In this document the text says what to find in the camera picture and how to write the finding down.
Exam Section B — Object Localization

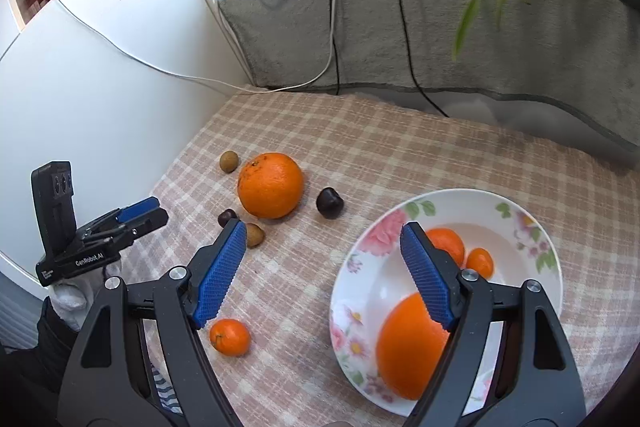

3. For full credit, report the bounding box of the white gloved left hand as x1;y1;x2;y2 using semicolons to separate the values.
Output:
49;260;122;332

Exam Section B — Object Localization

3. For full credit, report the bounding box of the white cabinet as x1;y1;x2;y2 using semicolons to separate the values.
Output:
1;0;247;298

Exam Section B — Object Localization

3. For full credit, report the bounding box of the smooth large orange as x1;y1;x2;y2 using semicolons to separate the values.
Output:
375;293;449;401

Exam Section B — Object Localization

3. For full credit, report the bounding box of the medium tangerine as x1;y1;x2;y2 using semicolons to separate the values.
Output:
426;228;465;268

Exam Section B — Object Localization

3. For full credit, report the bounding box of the brown longan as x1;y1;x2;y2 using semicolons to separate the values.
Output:
218;150;240;173
246;223;266;248

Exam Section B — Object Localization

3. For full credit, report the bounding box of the tangerine with stem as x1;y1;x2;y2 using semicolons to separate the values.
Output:
209;319;252;358

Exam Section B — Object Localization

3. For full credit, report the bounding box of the round large orange with stem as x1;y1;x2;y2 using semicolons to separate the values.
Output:
238;153;305;220

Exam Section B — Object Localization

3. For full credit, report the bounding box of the white cable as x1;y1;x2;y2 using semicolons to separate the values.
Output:
24;0;342;96

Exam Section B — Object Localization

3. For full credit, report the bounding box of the dark cherry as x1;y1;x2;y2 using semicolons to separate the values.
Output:
316;187;345;219
217;208;238;228

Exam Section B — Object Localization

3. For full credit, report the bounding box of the small kumquat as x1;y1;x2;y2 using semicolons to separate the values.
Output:
465;247;495;280

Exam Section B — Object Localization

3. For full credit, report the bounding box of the grey blanket on sill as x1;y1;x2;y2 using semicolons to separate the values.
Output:
219;0;639;167

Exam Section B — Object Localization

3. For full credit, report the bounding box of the black sleeved left forearm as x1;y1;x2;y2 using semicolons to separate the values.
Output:
1;294;78;426

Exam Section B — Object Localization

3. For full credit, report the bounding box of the pink plaid tablecloth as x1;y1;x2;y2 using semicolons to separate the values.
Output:
122;93;639;426

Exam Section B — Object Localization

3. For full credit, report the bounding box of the floral white plate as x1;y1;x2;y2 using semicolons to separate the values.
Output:
329;188;563;416

